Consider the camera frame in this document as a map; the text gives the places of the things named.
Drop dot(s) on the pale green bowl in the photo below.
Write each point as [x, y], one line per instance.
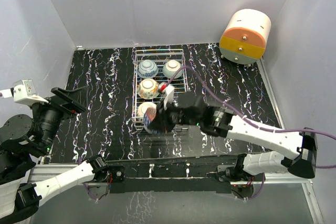
[170, 68]

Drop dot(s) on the white bowl brown rim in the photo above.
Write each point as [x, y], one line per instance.
[141, 110]

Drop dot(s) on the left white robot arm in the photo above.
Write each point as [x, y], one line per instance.
[24, 137]

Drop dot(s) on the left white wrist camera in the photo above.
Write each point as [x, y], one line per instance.
[24, 93]

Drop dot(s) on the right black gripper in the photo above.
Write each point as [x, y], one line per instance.
[163, 118]

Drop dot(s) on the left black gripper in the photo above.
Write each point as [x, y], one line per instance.
[78, 97]

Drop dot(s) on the pastel round drawer cabinet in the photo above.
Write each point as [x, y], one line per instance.
[245, 37]

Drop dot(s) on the blue white patterned bowl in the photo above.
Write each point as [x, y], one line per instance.
[147, 69]

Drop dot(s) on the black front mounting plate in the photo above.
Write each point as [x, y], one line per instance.
[179, 174]

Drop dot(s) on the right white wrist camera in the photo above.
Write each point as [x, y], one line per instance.
[167, 92]

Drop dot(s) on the cream bowl leaf pattern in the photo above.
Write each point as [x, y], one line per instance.
[148, 89]

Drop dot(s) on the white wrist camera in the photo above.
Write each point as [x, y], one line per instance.
[167, 92]
[24, 93]

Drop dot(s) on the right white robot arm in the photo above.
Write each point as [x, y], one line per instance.
[292, 152]

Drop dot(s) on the red patterned bowl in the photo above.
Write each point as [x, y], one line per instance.
[149, 122]

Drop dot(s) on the silver wire dish rack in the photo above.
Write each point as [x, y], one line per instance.
[155, 78]

